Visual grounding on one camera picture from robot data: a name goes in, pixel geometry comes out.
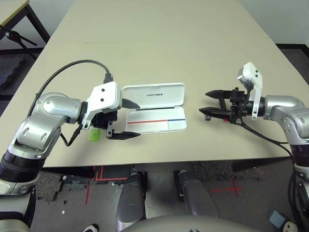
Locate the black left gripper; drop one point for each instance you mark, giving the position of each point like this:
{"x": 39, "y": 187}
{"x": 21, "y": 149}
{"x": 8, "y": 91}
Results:
{"x": 103, "y": 119}

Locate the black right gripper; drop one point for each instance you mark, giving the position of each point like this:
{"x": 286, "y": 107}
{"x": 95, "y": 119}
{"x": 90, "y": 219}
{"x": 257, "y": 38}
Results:
{"x": 239, "y": 106}

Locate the small black binder clip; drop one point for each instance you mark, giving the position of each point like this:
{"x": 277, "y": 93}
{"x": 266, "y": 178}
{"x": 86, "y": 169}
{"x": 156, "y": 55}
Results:
{"x": 207, "y": 118}

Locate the green translucent highlighter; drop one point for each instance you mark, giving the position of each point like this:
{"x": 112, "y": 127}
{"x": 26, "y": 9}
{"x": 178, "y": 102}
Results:
{"x": 94, "y": 136}

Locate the white Unitree pencil case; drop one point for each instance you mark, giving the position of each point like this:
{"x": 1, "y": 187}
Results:
{"x": 169, "y": 96}

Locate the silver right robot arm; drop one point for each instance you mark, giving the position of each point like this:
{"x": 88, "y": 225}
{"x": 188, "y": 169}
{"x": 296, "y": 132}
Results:
{"x": 285, "y": 104}

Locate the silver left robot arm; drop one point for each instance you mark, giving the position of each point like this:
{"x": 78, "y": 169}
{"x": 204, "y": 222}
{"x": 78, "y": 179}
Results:
{"x": 55, "y": 108}

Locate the grey robot right leg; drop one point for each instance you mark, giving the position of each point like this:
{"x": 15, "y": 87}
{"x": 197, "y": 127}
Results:
{"x": 198, "y": 198}

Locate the white robot left foot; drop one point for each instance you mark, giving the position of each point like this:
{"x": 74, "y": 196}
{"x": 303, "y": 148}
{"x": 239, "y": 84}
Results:
{"x": 90, "y": 227}

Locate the white robot foot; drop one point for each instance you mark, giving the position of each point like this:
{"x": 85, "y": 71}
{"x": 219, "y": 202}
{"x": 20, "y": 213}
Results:
{"x": 90, "y": 227}
{"x": 289, "y": 227}

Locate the grey robot torso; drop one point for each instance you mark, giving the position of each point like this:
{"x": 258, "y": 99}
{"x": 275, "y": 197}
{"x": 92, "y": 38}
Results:
{"x": 193, "y": 226}

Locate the blue grey floor pedal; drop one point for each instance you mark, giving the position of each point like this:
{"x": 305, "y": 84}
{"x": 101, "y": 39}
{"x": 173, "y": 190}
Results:
{"x": 276, "y": 217}

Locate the black tripod stand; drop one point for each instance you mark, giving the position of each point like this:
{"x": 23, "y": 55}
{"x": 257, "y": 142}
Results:
{"x": 12, "y": 35}

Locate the white robot right foot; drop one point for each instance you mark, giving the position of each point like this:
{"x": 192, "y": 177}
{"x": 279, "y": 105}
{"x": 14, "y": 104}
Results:
{"x": 289, "y": 227}

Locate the side table with black legs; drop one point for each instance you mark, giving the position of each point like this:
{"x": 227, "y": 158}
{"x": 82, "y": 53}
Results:
{"x": 12, "y": 12}

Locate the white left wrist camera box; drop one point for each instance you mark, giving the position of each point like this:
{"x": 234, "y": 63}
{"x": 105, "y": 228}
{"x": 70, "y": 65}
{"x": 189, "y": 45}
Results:
{"x": 103, "y": 96}

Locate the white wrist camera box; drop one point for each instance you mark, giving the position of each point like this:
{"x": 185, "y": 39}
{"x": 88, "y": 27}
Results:
{"x": 103, "y": 96}
{"x": 253, "y": 79}

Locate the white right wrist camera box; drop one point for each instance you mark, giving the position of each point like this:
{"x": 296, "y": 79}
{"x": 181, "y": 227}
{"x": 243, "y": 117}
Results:
{"x": 253, "y": 79}

